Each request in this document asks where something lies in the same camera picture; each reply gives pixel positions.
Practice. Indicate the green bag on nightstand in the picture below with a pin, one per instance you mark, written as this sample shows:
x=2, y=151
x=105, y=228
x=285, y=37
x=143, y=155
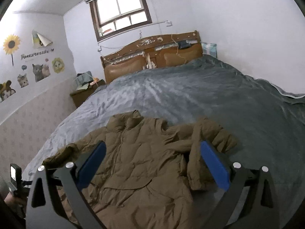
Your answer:
x=83, y=78

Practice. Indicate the two cats wall sticker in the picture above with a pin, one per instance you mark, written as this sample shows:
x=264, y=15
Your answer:
x=41, y=71

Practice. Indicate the lettering wall sticker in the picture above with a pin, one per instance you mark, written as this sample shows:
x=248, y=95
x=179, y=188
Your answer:
x=34, y=54

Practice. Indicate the sunflower wall sticker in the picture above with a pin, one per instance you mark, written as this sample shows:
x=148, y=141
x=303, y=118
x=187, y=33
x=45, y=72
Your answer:
x=10, y=45

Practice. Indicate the green flower cat sticker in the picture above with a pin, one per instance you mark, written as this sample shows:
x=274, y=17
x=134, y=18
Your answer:
x=58, y=65

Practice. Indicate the brown wooden nightstand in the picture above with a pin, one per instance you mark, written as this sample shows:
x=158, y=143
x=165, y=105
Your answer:
x=80, y=96

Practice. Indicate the brown puffer jacket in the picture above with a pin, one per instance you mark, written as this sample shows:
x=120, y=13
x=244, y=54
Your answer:
x=150, y=169

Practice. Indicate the grey-green bed blanket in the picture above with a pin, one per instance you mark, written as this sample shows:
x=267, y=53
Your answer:
x=267, y=121

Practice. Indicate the dark device on headboard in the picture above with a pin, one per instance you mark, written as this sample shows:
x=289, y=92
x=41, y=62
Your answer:
x=183, y=44

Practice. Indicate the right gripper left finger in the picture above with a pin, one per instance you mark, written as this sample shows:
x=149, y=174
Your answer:
x=44, y=208

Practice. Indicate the striped pillow by wall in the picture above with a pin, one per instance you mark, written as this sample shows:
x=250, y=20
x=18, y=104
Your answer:
x=209, y=49

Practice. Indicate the wooden framed window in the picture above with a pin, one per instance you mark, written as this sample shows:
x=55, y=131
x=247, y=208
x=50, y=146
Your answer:
x=112, y=17

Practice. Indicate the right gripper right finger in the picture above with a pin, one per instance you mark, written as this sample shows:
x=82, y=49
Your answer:
x=260, y=209

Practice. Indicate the peeling wall poster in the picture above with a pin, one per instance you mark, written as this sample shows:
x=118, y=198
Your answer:
x=40, y=40

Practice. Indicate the brown wooden headboard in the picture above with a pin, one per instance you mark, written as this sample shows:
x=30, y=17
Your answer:
x=159, y=51

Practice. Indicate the dog wall sticker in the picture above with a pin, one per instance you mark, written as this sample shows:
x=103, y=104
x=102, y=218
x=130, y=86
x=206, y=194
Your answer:
x=6, y=91

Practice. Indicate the small kitten wall sticker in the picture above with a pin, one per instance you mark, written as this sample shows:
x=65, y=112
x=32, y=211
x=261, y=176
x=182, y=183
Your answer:
x=22, y=80

